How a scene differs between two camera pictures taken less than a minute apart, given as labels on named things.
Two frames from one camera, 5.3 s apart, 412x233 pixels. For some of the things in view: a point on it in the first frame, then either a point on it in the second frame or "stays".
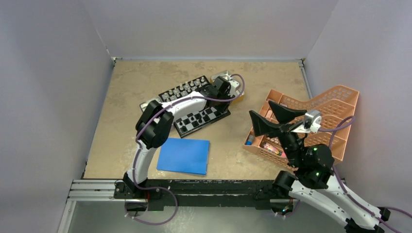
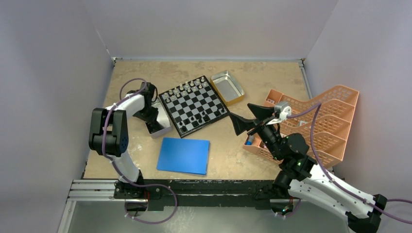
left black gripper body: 221,106 → 148,114
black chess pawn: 186,121 stays
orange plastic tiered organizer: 336,108 stays
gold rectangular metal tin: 236,86 stays
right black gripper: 262,126 → 241,124
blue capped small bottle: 249,141 stays
